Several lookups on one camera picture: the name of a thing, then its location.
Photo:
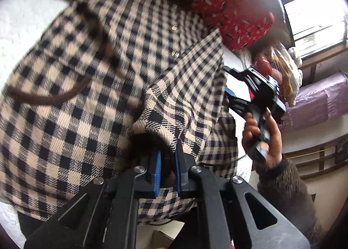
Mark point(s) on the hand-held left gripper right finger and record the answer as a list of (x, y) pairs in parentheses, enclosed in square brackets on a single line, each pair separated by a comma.
[(179, 173)]

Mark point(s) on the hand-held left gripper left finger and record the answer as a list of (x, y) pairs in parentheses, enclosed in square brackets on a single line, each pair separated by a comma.
[(156, 173)]

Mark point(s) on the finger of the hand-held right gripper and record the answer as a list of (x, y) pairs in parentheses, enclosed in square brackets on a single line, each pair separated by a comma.
[(240, 74), (240, 105)]

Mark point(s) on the beige black checked coat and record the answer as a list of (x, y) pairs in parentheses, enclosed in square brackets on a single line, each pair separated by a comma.
[(95, 88)]

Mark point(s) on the person's right forearm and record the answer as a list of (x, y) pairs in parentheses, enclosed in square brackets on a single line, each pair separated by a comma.
[(285, 197)]

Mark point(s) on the person's right hand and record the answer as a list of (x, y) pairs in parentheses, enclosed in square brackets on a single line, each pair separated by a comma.
[(274, 143)]

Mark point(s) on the pile of bags and toys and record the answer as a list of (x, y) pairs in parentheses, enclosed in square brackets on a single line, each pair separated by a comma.
[(285, 72)]

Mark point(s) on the purple plastic covered furniture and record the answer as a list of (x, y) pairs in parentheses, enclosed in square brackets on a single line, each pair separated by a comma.
[(318, 99)]

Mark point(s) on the window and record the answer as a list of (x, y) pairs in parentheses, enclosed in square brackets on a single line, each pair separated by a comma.
[(312, 1)]

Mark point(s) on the dark wooden slatted frame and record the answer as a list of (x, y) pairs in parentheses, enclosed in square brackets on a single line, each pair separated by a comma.
[(312, 160)]

